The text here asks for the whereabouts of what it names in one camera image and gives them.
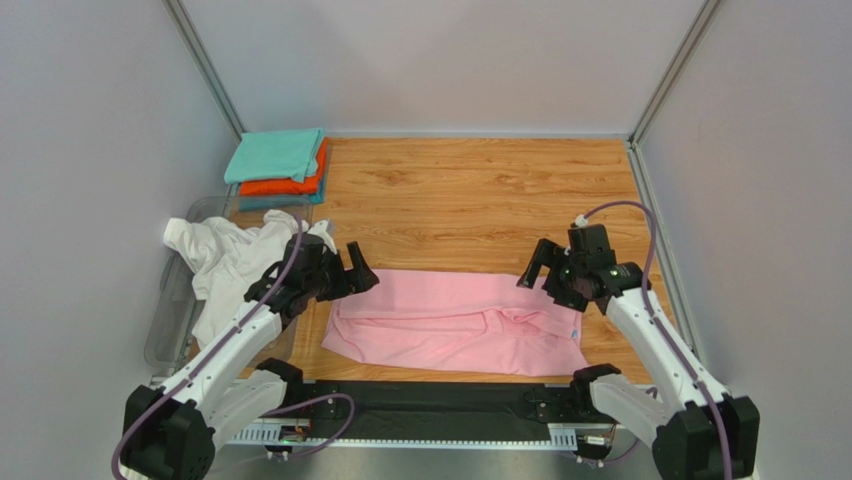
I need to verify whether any folded orange t-shirt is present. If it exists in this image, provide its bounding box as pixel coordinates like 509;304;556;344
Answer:
238;138;329;202

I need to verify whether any aluminium corner post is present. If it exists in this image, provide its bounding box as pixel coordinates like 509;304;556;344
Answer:
162;0;246;143
626;1;725;360

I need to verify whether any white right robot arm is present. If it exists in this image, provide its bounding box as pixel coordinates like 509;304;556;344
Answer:
517;224;760;479

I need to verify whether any right aluminium corner post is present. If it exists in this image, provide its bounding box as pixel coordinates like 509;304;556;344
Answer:
626;1;725;360

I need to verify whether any white t-shirt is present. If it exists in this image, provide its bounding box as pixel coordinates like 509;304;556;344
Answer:
163;210;299;348

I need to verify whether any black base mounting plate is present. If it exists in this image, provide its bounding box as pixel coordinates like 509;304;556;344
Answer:
292;381;614;442

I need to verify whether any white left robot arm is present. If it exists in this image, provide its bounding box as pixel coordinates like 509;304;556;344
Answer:
111;231;380;479

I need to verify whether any folded mint green t-shirt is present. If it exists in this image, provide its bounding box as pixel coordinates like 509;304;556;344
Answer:
224;128;325;185

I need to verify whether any pink t-shirt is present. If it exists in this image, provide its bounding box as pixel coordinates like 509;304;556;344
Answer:
321;269;589;377

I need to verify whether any left aluminium corner post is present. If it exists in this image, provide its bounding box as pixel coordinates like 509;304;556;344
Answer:
162;0;246;143

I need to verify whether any clear plastic bin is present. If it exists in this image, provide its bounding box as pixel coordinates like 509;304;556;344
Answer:
144;196;313;372

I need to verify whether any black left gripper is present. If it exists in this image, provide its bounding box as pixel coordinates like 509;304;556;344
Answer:
304;240;379;301

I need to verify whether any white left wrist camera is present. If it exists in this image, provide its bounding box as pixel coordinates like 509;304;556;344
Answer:
307;219;338;254

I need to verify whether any aluminium front frame rail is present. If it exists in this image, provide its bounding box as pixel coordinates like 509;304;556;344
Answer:
117;376;761;480

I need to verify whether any folded teal t-shirt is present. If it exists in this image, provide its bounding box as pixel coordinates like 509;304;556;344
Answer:
238;187;326;211

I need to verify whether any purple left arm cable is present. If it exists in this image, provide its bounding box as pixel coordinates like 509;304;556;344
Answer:
110;216;357;480

